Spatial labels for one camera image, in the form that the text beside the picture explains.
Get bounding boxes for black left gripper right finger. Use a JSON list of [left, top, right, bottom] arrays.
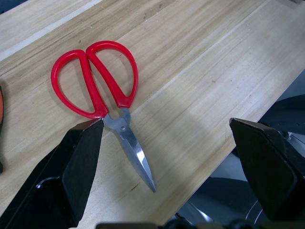
[[229, 117, 305, 221]]

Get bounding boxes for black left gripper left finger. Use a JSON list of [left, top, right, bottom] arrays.
[[0, 118, 105, 229]]

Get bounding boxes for red handled scissors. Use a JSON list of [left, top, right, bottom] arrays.
[[50, 40, 157, 193]]

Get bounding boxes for orange and black screwdriver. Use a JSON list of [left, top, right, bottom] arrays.
[[0, 84, 5, 174]]

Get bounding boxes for grey rounded robot left leg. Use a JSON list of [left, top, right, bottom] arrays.
[[176, 176, 265, 224]]

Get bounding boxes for grey rounded robot leg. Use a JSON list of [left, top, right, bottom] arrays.
[[258, 94, 305, 138], [176, 176, 265, 224]]

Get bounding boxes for grey rounded robot right leg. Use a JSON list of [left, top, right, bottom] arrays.
[[258, 94, 305, 138]]

